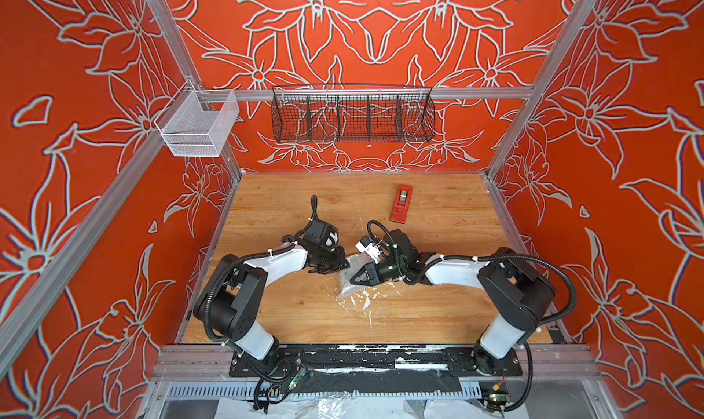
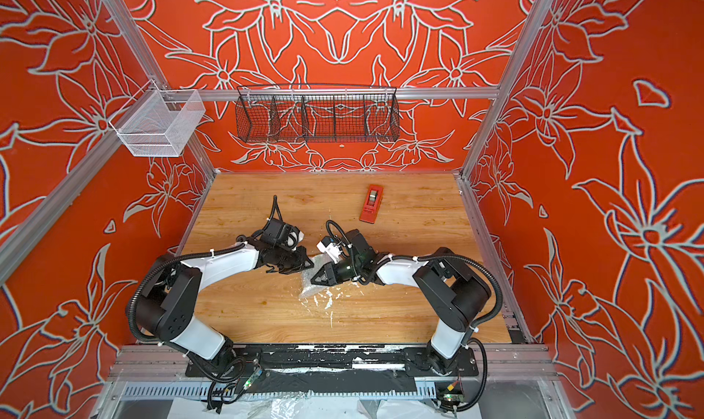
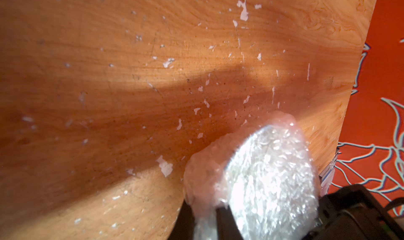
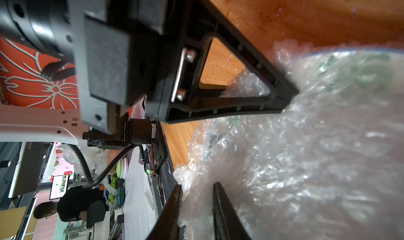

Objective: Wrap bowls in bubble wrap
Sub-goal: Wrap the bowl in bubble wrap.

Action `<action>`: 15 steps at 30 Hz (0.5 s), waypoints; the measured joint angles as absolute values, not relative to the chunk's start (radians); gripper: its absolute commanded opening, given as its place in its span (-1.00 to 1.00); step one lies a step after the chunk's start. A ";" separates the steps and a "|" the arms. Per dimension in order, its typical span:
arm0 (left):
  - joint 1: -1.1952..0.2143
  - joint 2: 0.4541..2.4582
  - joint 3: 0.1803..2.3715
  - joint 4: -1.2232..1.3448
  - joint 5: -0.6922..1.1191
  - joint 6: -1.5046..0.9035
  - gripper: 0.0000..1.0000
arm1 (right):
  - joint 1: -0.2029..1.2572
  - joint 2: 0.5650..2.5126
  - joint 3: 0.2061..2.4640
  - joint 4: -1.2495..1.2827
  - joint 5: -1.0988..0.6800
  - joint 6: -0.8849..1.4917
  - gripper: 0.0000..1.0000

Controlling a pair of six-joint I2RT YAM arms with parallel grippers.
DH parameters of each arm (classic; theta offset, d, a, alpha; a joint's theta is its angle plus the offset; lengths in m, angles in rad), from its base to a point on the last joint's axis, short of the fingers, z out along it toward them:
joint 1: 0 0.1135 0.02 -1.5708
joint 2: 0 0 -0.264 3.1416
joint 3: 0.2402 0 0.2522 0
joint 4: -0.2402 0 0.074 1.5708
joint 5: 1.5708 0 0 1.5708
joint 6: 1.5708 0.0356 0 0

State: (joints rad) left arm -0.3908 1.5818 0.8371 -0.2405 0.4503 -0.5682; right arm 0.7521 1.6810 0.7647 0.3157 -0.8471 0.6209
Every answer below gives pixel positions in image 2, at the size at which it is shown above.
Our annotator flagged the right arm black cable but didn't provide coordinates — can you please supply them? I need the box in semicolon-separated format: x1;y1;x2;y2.
323;219;504;327

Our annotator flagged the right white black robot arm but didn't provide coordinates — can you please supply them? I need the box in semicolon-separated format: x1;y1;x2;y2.
310;230;503;360

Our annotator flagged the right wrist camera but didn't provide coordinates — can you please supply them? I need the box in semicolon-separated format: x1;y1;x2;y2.
316;236;342;261

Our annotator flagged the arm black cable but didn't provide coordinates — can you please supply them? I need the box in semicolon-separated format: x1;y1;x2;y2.
323;219;504;327
125;194;284;344

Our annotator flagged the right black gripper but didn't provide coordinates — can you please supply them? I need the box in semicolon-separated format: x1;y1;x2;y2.
312;256;367;285

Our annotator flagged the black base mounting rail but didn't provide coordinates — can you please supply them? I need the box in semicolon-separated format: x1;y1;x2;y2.
183;344;481;380

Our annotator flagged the red tape dispenser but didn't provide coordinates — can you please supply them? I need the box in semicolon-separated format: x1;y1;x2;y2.
359;185;383;224

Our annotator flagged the black wire wall basket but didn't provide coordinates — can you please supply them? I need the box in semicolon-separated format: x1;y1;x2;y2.
235;83;401;144

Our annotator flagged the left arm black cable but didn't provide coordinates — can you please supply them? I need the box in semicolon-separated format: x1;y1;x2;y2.
125;194;284;344

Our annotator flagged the pink bubble wrap sheet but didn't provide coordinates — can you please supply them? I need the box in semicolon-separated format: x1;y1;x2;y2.
298;254;331;302

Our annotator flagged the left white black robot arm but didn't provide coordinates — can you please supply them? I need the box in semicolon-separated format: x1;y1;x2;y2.
126;217;314;361

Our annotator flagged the clear plastic wall bin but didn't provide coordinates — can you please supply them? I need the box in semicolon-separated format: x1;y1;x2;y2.
112;90;205;158

